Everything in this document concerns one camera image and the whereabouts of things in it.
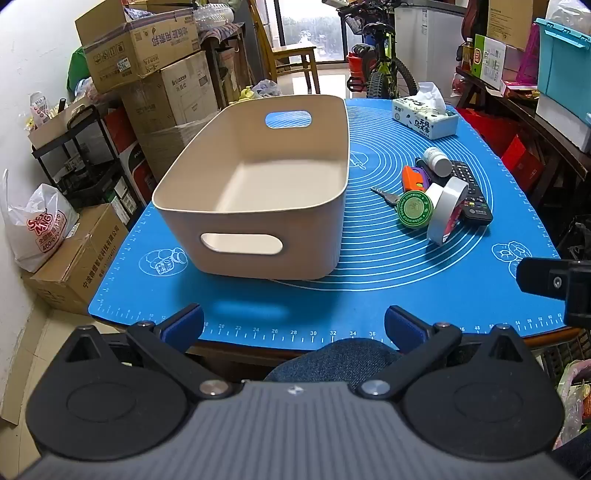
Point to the yellow plastic jug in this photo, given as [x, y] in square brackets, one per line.
[247, 93]

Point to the tall brown cardboard box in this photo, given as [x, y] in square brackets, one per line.
[512, 23]

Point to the beige plastic storage bin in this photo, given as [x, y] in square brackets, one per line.
[258, 184]

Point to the silver key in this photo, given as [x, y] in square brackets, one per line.
[385, 194]

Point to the red and white appliance box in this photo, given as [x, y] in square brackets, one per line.
[134, 166]

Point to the white tape roll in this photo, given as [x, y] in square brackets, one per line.
[450, 198]

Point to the pack of clear plastic bottles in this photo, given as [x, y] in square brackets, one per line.
[214, 14]

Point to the black and green bicycle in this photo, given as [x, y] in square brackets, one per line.
[383, 78]

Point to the green bag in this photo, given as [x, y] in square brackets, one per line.
[76, 69]

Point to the dark wooden sideboard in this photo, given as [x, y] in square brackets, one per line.
[545, 129]

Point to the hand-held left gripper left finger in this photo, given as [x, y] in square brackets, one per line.
[187, 323]

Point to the plastic-wrapped cardboard box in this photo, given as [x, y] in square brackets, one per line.
[171, 147]

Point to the white plastic shopping bag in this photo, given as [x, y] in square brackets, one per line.
[37, 226]

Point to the blue silicone baking mat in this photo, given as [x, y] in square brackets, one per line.
[369, 277]

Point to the wooden chair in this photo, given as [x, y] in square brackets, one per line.
[295, 53]

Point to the open printed cardboard box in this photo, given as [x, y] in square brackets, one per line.
[138, 50]

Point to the black utility cart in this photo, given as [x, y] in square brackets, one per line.
[87, 180]

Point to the shallow open cardboard box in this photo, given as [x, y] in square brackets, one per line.
[51, 129]

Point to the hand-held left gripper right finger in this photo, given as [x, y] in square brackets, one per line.
[404, 325]

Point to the person's left leg in jeans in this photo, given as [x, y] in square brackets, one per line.
[332, 362]

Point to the teal plastic storage tub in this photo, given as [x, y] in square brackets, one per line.
[563, 69]

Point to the person's leg in jeans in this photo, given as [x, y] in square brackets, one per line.
[575, 461]
[332, 362]

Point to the clear plastic bag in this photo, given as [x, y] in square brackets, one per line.
[268, 87]

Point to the wide red gift bag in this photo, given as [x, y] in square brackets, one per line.
[485, 129]

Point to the white printed tissue box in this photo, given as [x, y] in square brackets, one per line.
[425, 120]

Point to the black remote control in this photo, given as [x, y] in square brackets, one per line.
[475, 198]

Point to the green and white carton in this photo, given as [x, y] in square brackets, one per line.
[489, 57]

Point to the black marker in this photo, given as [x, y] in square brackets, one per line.
[418, 162]

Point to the small red gift bag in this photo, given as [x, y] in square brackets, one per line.
[521, 161]

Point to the large brown cardboard box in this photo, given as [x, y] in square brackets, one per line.
[171, 97]

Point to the person's right leg in jeans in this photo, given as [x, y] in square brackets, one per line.
[575, 461]

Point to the white pill bottle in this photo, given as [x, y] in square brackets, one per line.
[436, 160]

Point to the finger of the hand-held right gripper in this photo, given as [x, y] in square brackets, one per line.
[549, 279]

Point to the green round ointment tin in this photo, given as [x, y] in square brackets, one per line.
[414, 210]

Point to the blue-printed cardboard box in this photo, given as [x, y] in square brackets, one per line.
[78, 263]

